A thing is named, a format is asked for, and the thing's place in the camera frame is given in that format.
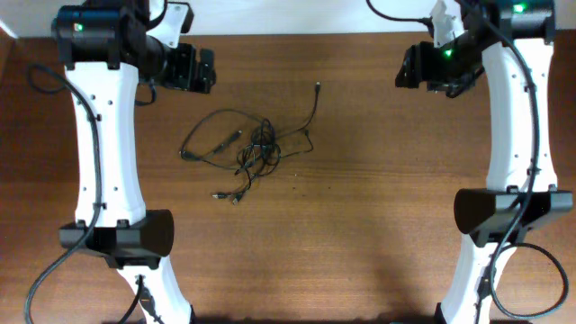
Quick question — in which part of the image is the thin black USB cable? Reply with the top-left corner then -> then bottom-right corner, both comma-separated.
233,81 -> 322,176

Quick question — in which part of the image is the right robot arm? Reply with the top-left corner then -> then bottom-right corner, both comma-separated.
395,0 -> 573,323

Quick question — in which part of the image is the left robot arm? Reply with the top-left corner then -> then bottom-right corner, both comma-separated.
52,1 -> 215,323

